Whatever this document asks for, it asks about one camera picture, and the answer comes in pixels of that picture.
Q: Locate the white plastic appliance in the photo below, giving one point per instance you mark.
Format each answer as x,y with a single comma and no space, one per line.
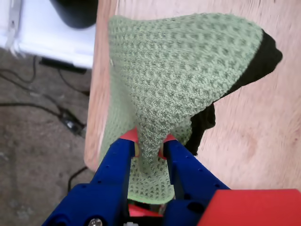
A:
47,40

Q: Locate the black cylinder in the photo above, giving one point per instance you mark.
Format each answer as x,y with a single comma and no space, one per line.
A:
75,11

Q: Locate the red robot base plate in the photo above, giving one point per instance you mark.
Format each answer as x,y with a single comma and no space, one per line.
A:
145,212

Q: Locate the black power adapter brick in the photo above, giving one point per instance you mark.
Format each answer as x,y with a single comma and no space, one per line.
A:
71,124

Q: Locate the green knitted cloth black edge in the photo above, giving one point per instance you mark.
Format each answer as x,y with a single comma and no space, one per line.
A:
164,82

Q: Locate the red camera mount bracket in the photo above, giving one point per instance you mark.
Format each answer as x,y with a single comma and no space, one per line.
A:
254,209

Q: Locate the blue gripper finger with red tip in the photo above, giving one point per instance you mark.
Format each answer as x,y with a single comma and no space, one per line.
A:
110,183
188,171

